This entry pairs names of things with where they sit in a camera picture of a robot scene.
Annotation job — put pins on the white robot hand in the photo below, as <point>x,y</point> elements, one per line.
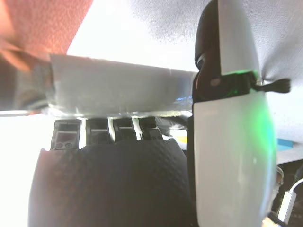
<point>113,184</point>

